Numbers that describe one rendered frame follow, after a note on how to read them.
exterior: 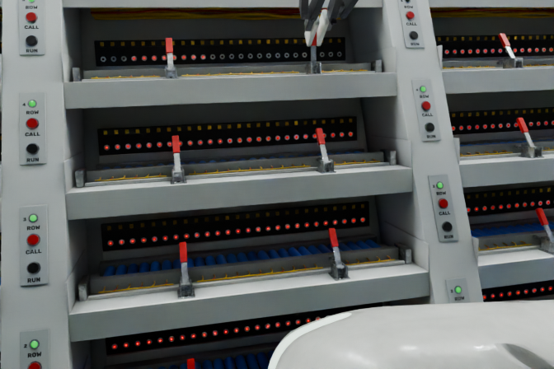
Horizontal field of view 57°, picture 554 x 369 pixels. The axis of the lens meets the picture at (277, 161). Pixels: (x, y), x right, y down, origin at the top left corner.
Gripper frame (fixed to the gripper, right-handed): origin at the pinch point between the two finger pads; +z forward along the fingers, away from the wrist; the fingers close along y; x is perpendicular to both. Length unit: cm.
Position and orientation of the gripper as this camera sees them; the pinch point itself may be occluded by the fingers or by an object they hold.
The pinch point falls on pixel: (316, 28)
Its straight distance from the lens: 96.3
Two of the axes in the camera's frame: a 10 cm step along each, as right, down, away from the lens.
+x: -1.4, -9.1, 3.8
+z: -1.6, 4.0, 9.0
